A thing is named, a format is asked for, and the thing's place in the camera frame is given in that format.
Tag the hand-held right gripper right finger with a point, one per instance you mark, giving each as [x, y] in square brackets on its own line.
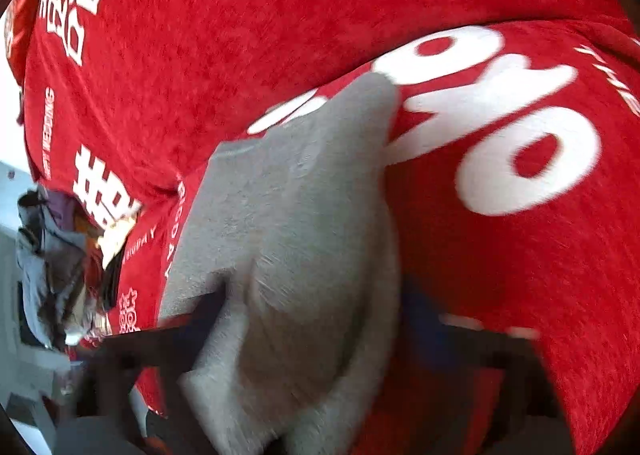
[450, 345]

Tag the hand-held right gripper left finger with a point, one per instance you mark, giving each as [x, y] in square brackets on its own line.
[170, 340]

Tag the grey small garment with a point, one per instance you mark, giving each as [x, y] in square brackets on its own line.
[300, 255]

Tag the pile of mixed clothes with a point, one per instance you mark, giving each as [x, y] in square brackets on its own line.
[55, 260]

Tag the dark cloth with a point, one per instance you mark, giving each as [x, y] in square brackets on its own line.
[112, 282]

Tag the cream cloth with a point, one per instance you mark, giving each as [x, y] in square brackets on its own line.
[117, 237]

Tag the red printed blanket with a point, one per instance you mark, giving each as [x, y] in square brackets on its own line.
[375, 35]

